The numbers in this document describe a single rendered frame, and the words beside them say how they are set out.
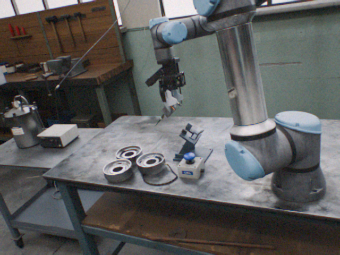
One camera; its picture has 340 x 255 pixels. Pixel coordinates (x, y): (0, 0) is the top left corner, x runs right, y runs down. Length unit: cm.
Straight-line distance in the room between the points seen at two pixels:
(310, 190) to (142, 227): 67
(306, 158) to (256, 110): 21
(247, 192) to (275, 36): 169
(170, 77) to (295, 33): 145
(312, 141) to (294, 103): 177
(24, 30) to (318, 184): 314
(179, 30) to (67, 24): 215
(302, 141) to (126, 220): 81
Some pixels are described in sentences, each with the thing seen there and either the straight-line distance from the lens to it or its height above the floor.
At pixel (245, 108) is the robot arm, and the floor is 110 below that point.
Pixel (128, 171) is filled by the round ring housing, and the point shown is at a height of 83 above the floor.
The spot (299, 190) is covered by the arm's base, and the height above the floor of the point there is 84.
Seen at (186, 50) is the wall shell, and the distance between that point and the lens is 272.
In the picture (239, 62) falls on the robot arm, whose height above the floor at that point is 121.
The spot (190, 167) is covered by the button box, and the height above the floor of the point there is 84.
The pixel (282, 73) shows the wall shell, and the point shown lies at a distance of 257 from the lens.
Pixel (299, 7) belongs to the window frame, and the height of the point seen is 113.
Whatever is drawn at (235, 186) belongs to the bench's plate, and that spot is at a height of 80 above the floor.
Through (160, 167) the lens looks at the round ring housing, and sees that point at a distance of 113.
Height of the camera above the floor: 139
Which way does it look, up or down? 24 degrees down
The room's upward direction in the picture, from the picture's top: 11 degrees counter-clockwise
